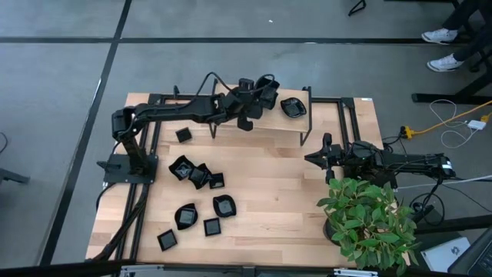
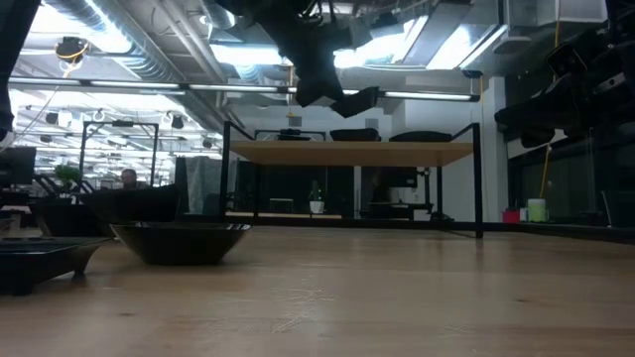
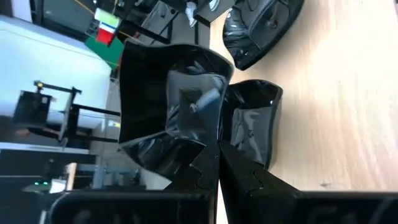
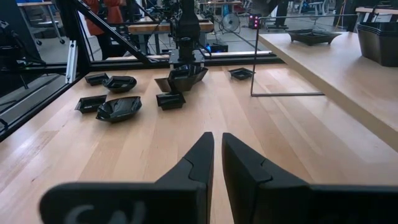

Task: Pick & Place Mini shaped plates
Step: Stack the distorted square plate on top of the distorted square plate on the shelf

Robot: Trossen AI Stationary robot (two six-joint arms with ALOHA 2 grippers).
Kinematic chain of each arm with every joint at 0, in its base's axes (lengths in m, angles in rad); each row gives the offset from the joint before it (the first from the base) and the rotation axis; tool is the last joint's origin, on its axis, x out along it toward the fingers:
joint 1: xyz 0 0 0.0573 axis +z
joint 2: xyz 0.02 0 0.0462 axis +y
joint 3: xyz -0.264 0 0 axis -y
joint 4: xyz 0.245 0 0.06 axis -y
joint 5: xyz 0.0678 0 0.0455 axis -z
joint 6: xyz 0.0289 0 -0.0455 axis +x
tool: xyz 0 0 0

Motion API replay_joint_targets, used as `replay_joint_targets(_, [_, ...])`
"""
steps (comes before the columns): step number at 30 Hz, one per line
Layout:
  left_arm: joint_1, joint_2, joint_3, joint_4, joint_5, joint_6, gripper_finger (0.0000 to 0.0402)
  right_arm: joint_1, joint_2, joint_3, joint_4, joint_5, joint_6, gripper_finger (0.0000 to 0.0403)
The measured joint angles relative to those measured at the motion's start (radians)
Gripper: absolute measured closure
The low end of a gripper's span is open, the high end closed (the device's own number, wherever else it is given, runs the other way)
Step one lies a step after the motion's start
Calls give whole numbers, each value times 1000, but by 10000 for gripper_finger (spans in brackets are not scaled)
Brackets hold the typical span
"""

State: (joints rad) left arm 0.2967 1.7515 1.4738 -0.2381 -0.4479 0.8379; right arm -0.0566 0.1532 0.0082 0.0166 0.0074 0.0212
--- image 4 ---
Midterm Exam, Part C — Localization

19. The wooden shelf with black legs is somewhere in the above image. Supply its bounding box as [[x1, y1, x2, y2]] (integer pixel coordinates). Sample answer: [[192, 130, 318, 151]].
[[250, 14, 398, 150]]

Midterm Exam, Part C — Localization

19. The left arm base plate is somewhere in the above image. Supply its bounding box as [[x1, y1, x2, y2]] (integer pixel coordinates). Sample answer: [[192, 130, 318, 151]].
[[169, 49, 206, 68]]

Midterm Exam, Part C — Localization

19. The person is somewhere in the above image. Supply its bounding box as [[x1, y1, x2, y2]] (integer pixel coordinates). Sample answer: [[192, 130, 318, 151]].
[[83, 0, 127, 60]]

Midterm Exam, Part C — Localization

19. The wooden table on wheels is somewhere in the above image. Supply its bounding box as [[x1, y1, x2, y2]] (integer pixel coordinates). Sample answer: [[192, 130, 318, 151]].
[[17, 1, 66, 46]]

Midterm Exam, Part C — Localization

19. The round floor fan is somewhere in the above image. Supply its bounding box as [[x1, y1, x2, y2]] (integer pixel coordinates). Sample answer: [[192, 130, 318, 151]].
[[221, 12, 241, 33]]

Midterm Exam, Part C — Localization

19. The black box with blue light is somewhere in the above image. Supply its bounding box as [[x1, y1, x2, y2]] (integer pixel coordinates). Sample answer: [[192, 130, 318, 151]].
[[205, 42, 229, 54]]

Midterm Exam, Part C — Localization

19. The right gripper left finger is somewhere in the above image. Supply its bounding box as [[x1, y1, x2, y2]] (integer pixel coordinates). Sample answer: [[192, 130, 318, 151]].
[[39, 132, 215, 224]]

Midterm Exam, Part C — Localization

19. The wooden background table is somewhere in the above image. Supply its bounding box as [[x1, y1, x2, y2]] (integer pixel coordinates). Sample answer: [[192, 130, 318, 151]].
[[354, 6, 398, 22]]

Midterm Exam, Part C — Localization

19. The black aluminium table frame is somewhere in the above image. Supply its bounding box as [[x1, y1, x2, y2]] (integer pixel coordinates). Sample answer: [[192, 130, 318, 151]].
[[0, 0, 285, 142]]

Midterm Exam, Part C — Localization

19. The wooden workbench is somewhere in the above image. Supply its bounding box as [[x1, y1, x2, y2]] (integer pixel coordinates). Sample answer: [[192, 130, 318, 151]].
[[127, 20, 215, 56]]

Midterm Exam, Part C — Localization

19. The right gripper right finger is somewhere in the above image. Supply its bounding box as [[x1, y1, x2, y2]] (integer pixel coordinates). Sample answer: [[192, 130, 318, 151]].
[[221, 133, 398, 224]]

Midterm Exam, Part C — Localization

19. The black computer tower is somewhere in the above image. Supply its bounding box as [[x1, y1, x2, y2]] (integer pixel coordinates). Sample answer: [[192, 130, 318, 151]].
[[248, 12, 262, 30]]

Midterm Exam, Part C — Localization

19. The black rounded square bowl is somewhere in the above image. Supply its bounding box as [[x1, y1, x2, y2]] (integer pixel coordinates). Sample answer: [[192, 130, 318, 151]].
[[95, 95, 143, 123]]

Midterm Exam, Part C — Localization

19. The small square black plate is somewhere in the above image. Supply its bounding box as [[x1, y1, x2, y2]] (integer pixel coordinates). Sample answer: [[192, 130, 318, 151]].
[[155, 92, 187, 111], [285, 28, 343, 47], [84, 72, 110, 86], [74, 94, 108, 114], [228, 67, 256, 81]]

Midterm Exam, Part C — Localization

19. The black leaf-shaped bowl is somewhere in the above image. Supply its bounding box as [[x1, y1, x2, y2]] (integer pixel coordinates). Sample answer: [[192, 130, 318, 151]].
[[102, 75, 137, 94]]

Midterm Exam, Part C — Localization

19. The silver frame bracket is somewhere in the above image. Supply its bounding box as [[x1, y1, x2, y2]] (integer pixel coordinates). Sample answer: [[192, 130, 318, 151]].
[[65, 40, 78, 84]]

